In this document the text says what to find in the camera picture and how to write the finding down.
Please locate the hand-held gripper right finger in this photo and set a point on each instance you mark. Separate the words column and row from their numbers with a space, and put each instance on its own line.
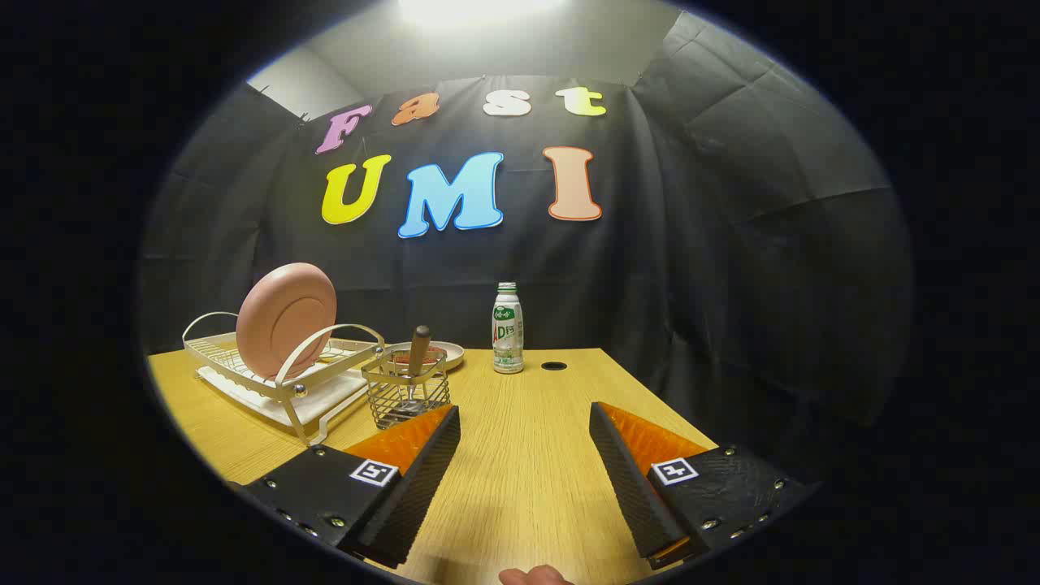
column 630, row 487

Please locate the red raw meat piece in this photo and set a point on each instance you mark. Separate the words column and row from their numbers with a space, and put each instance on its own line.
column 435, row 354

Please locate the white ribbed drain tray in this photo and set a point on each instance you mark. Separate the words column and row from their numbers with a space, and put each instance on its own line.
column 325, row 402

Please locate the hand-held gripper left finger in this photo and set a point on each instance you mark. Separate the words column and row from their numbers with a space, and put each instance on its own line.
column 422, row 487

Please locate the white green-label drink bottle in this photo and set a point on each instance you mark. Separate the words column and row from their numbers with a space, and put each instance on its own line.
column 508, row 333

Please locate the ceiling light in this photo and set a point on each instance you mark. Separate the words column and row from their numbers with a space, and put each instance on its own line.
column 479, row 8

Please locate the pink plate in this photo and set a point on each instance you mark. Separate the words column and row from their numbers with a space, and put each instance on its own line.
column 284, row 317

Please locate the beige round plate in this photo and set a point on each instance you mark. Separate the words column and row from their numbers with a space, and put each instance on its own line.
column 451, row 355

